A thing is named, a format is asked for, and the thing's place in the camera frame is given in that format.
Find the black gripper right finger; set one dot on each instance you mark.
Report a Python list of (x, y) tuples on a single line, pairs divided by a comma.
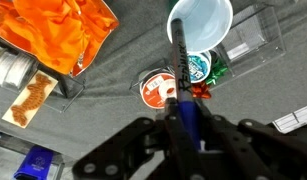
[(237, 160)]

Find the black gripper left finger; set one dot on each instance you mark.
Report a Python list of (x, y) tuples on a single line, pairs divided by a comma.
[(182, 147)]

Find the grey blue marker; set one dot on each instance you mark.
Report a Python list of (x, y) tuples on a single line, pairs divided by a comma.
[(187, 106)]

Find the green plastic cup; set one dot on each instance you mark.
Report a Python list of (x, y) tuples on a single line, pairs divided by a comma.
[(205, 22)]

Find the red gift bow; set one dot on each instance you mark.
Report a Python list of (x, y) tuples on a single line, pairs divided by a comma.
[(201, 90)]

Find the red white ribbon spool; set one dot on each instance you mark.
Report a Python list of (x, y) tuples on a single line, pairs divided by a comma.
[(157, 89)]

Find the green gift bow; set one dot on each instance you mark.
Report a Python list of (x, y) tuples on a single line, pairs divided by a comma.
[(218, 69)]

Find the teal ribbon spool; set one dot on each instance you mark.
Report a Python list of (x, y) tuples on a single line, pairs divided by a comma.
[(199, 66)]

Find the grey table cloth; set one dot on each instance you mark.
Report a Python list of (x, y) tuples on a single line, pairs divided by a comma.
[(111, 134)]

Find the clear plastic tray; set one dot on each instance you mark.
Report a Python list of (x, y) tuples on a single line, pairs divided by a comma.
[(253, 39)]

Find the orange bag of tissue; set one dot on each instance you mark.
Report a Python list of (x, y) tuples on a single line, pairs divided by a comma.
[(64, 35)]

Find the clear tray with spools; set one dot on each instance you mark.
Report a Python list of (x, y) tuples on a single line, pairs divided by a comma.
[(64, 93)]

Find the cream ribbon spool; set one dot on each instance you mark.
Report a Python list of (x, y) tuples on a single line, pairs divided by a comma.
[(6, 60)]

